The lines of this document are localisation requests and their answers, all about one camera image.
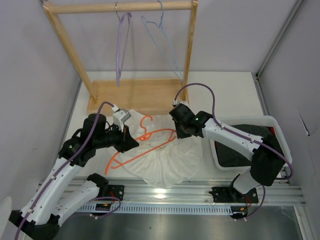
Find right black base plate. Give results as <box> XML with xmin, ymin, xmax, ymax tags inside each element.
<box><xmin>208</xmin><ymin>186</ymin><xmax>259</xmax><ymax>204</ymax></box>

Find orange plastic hanger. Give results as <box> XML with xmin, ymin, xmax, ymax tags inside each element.
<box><xmin>104</xmin><ymin>115</ymin><xmax>177</xmax><ymax>176</ymax></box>

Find white plastic basket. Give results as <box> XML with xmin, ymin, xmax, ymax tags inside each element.
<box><xmin>209</xmin><ymin>115</ymin><xmax>292</xmax><ymax>172</ymax></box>

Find perforated cable duct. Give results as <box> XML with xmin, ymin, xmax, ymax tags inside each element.
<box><xmin>76</xmin><ymin>203</ymin><xmax>233</xmax><ymax>216</ymax></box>

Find black dotted garment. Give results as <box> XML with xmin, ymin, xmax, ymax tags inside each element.
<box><xmin>210</xmin><ymin>124</ymin><xmax>284</xmax><ymax>171</ymax></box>

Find aluminium mounting rail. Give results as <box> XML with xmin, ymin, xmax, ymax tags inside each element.
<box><xmin>109</xmin><ymin>179</ymin><xmax>306</xmax><ymax>207</ymax></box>

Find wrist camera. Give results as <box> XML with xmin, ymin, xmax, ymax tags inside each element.
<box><xmin>112</xmin><ymin>105</ymin><xmax>131</xmax><ymax>132</ymax></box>
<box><xmin>172</xmin><ymin>100</ymin><xmax>190</xmax><ymax>107</ymax></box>

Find wooden clothes rack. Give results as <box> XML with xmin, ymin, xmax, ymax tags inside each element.
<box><xmin>42</xmin><ymin>0</ymin><xmax>198</xmax><ymax>115</ymax></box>

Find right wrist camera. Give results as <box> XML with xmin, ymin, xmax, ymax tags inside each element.
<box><xmin>172</xmin><ymin>100</ymin><xmax>190</xmax><ymax>107</ymax></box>

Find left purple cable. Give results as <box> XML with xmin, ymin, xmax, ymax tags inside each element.
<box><xmin>14</xmin><ymin>101</ymin><xmax>121</xmax><ymax>240</ymax></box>

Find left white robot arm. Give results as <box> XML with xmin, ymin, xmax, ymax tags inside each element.
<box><xmin>9</xmin><ymin>109</ymin><xmax>139</xmax><ymax>240</ymax></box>

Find purple plastic hanger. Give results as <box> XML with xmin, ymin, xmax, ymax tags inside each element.
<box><xmin>115</xmin><ymin>2</ymin><xmax>132</xmax><ymax>87</ymax></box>

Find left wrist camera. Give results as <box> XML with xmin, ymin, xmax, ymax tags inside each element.
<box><xmin>112</xmin><ymin>105</ymin><xmax>131</xmax><ymax>132</ymax></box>

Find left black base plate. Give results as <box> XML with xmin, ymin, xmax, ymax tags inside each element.
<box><xmin>106</xmin><ymin>184</ymin><xmax>125</xmax><ymax>201</ymax></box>

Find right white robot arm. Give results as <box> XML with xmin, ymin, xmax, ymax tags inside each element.
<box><xmin>169</xmin><ymin>103</ymin><xmax>290</xmax><ymax>202</ymax></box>

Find light blue wire hanger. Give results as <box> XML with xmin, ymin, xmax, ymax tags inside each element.
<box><xmin>141</xmin><ymin>0</ymin><xmax>185</xmax><ymax>83</ymax></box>

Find white pleated skirt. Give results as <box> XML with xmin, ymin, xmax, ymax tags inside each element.
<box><xmin>104</xmin><ymin>110</ymin><xmax>203</xmax><ymax>189</ymax></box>

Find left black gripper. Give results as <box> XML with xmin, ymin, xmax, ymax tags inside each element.
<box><xmin>94</xmin><ymin>121</ymin><xmax>139</xmax><ymax>153</ymax></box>

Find red garment in basket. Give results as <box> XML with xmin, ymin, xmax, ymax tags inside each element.
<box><xmin>268</xmin><ymin>126</ymin><xmax>277</xmax><ymax>139</ymax></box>

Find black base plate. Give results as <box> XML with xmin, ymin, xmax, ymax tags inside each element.
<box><xmin>208</xmin><ymin>186</ymin><xmax>259</xmax><ymax>204</ymax></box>
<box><xmin>106</xmin><ymin>184</ymin><xmax>125</xmax><ymax>201</ymax></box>

